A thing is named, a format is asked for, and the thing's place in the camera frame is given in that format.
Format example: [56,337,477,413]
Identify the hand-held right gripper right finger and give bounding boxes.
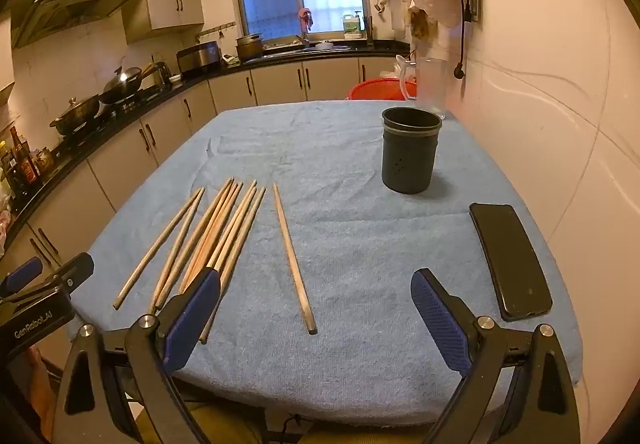
[410,268,582,444]

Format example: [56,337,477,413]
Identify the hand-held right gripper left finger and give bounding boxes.
[51,267,222,444]

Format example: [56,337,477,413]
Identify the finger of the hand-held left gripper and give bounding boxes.
[27,252,95,299]
[0,258,45,299]

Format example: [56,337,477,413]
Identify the pile of wooden chopsticks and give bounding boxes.
[113,177,267,344]

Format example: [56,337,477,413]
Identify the tan wooden chopstick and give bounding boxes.
[272,182,319,336]

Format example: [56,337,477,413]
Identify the dark perforated chopstick holder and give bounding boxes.
[381,106,443,195]

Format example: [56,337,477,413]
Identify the black smartphone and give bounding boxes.
[469,203,553,322]

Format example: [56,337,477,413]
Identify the row of sauce bottles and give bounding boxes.
[0,126,55,201]

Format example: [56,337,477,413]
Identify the beige lower kitchen cabinets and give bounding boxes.
[0,56,401,285]

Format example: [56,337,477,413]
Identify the black kitchen countertop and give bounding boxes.
[0,40,408,245]

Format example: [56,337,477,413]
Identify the lidded cooking pot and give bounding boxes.
[50,96,102,135]

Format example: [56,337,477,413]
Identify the black wok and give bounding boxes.
[100,66,144,104]

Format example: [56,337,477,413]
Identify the blue towel table cover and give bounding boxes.
[70,100,583,427]

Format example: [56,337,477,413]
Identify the clear glass pitcher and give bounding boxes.
[396,56,447,119]

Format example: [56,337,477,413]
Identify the red plastic basin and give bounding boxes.
[348,78,418,102]

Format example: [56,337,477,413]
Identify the steel rice cooker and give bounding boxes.
[176,41,222,77]

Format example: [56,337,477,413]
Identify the range hood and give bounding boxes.
[10,0,151,49]

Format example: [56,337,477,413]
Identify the brown pot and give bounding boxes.
[235,34,264,62]

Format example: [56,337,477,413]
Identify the green detergent bottle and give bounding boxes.
[343,11,364,39]

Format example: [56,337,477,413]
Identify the black cable with plug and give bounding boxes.
[451,0,474,80]

